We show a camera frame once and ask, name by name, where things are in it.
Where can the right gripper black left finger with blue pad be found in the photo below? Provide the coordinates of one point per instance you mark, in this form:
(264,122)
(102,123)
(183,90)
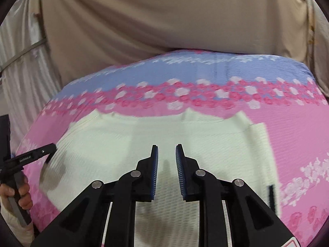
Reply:
(103,214)

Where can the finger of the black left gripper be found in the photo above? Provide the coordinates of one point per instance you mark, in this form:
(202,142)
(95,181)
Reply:
(48,150)

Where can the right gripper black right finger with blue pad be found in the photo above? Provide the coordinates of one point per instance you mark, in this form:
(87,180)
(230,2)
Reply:
(230,213)

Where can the white red black knit sweater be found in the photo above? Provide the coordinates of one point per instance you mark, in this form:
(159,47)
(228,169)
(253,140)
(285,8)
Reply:
(106,146)

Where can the person's left hand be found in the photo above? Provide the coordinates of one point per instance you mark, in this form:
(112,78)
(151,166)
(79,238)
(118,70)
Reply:
(24,191)

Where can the white sheer curtain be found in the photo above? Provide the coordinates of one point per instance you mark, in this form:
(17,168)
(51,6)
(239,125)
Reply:
(29,78)

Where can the beige curtain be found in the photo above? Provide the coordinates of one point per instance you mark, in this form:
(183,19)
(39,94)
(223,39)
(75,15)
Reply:
(86,36)

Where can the pink purple floral bedsheet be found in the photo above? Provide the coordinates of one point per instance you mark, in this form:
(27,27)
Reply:
(277,91)

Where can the floral cream curtain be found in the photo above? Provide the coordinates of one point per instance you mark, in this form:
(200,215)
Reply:
(318,45)

